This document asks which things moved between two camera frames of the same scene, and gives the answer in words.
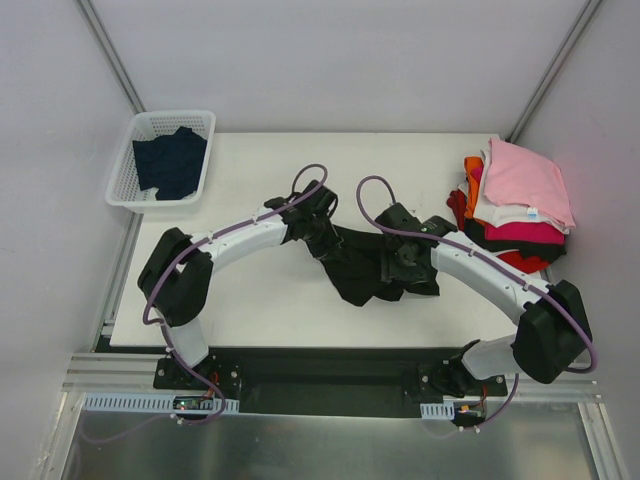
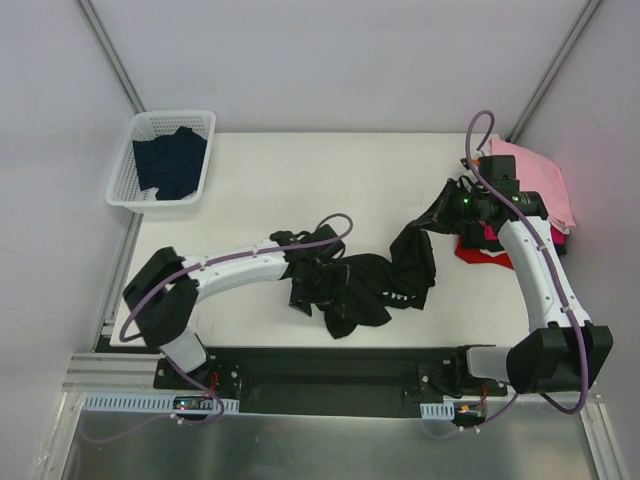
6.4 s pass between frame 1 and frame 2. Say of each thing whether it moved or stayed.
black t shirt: moved
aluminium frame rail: stayed
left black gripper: moved
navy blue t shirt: stayed
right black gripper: moved
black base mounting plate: stayed
